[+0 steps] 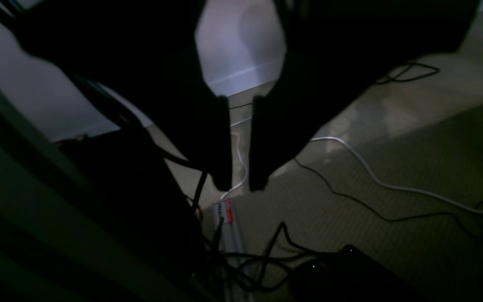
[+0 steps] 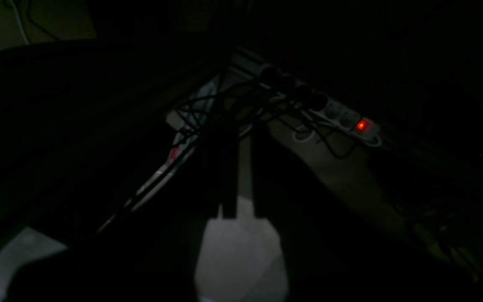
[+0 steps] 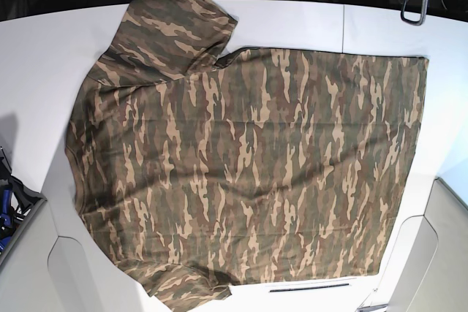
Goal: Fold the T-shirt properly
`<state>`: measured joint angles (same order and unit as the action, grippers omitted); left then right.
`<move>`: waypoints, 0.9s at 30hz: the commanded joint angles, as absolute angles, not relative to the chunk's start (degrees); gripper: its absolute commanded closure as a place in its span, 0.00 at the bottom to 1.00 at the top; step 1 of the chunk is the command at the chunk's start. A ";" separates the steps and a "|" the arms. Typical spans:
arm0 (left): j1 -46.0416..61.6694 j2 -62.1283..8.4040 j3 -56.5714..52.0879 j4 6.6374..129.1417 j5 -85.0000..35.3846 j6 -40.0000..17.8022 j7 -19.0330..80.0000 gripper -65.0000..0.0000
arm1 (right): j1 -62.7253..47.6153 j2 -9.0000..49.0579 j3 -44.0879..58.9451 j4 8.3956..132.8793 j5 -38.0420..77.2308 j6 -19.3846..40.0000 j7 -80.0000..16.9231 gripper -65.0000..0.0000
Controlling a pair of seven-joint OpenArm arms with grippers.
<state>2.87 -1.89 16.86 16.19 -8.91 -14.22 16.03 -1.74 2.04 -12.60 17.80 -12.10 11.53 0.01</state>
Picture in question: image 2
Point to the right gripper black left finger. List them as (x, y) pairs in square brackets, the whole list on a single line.
[(216, 154)]

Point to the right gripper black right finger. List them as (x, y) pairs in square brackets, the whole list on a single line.
[(268, 167)]

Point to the white power strip red switch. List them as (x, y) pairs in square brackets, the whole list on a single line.
[(319, 108)]

